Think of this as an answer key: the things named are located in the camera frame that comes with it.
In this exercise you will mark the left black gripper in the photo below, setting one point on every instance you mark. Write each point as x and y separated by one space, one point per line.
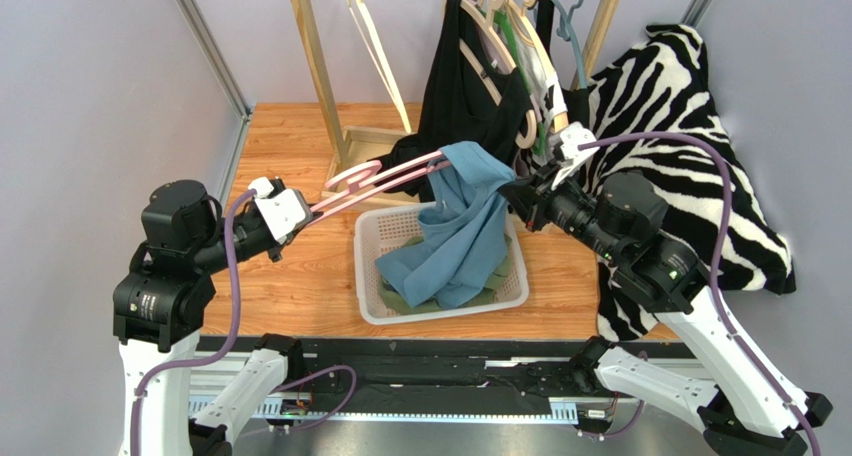
275 251

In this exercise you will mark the black tank top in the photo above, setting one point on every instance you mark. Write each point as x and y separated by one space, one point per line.
465 99

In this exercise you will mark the zebra print blanket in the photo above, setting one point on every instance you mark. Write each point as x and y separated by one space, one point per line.
662 85

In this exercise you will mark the blue tank top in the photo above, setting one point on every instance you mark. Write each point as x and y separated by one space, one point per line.
468 211

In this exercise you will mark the cream hanger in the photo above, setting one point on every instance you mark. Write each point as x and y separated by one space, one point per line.
366 28

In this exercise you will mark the beige wooden hanger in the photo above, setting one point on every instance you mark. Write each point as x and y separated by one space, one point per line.
497 54

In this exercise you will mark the green hanger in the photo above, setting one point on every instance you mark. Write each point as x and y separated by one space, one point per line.
527 60

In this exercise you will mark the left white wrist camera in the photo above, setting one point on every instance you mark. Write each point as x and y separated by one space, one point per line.
278 203

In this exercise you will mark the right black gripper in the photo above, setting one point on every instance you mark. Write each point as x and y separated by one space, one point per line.
533 200

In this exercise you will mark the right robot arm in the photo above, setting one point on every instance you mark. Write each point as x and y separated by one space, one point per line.
744 406

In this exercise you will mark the striped tank top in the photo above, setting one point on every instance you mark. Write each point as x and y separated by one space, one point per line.
528 162

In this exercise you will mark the pink hanger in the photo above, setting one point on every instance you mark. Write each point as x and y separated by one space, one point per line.
368 179

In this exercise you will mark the white plastic basket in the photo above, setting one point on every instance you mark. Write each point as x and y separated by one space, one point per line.
381 231

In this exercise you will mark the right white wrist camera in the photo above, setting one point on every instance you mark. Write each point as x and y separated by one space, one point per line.
565 146

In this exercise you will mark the grey blue hanger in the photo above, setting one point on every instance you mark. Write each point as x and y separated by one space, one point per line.
567 32

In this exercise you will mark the green tank top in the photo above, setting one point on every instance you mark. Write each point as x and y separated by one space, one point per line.
474 266

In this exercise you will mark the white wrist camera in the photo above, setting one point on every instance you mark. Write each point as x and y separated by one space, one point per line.
278 203
565 146

